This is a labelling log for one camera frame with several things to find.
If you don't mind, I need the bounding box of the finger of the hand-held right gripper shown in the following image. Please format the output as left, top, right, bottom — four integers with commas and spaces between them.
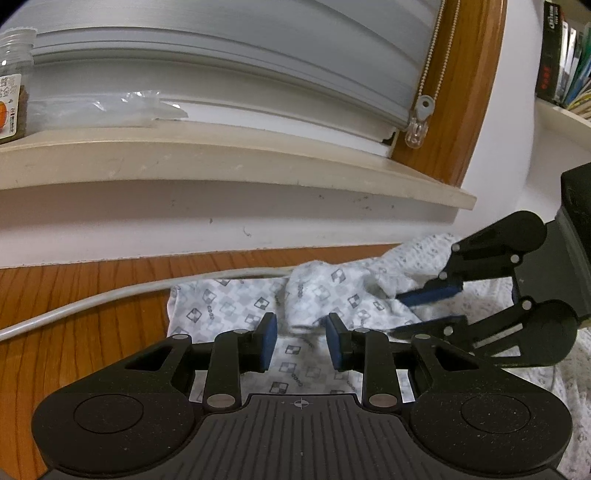
392, 299, 537, 359
395, 225, 523, 308

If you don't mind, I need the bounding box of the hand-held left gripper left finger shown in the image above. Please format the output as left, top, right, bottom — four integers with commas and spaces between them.
124, 312, 279, 412

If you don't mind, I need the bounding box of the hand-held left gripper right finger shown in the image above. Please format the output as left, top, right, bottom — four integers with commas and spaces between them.
325, 312, 485, 411

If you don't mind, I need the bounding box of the white checker-print shirt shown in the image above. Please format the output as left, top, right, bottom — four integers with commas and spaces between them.
165, 232, 591, 480

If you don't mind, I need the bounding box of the cream bookshelf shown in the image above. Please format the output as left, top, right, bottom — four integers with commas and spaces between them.
531, 0, 591, 167

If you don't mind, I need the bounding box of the beige window sill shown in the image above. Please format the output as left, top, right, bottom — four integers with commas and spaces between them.
0, 124, 478, 211

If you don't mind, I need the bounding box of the row of upright books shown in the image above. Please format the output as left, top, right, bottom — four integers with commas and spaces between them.
536, 0, 591, 110

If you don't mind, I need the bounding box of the clear plastic bag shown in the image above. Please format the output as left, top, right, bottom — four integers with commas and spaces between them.
27, 89, 190, 131

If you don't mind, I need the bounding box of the grey window blind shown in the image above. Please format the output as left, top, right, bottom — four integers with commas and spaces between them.
27, 0, 445, 156

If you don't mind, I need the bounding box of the jar with orange label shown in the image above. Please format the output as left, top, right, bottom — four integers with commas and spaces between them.
0, 27, 38, 147

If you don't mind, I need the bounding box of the grey cable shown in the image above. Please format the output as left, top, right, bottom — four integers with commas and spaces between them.
0, 265, 297, 343

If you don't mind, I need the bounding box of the clear blind cord pull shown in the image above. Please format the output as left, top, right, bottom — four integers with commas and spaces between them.
405, 95, 436, 150

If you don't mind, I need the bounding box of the wooden window frame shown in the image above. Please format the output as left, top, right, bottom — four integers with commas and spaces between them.
389, 0, 509, 188

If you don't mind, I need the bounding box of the beaded blind cord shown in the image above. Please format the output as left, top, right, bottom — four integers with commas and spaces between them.
417, 0, 463, 100

